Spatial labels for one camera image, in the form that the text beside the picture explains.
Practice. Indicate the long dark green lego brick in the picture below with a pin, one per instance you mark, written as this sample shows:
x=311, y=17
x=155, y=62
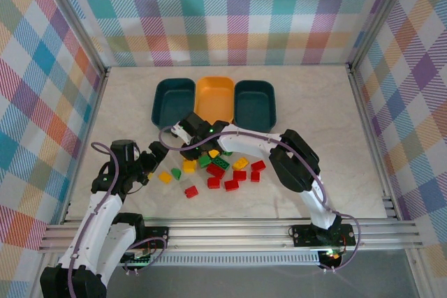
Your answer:
x=220, y=162

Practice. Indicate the large red lego brick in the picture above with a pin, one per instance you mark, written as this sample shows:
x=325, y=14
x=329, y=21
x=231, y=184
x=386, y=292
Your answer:
x=215, y=170

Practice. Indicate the long yellow lego brick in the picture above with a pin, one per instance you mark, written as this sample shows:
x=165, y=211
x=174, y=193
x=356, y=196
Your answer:
x=241, y=163

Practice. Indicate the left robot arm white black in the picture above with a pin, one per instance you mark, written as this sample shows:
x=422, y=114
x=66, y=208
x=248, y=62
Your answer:
x=101, y=214

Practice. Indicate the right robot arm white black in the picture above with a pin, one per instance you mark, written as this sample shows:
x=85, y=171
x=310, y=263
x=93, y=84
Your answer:
x=244, y=142

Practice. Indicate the orange-yellow plastic bin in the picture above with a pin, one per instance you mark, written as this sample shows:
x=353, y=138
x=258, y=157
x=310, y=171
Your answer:
x=214, y=99

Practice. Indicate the dark teal plastic bin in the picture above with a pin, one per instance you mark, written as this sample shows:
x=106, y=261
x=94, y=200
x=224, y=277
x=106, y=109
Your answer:
x=255, y=106
x=173, y=102

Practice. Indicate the circuit board with green lights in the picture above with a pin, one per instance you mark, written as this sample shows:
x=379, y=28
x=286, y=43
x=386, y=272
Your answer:
x=138, y=260

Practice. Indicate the circuit board with yellow plug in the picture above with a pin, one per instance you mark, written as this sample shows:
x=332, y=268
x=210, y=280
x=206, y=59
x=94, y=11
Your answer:
x=331, y=256

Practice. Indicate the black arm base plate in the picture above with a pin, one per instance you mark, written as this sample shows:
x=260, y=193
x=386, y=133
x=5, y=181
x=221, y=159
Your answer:
x=302, y=237
x=157, y=235

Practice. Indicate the aluminium side rail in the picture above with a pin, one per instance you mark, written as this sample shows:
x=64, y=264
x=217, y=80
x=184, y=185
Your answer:
x=371, y=137
x=94, y=109

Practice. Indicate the aluminium mounting rail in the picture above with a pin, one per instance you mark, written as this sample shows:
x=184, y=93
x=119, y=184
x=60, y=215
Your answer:
x=227, y=233

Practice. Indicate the aluminium frame post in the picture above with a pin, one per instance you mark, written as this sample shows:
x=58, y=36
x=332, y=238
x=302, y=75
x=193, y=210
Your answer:
x=82, y=29
x=380, y=15

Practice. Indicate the aluminium frame leg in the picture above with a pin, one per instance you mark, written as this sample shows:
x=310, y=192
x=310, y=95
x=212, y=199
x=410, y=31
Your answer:
x=420, y=277
x=36, y=289

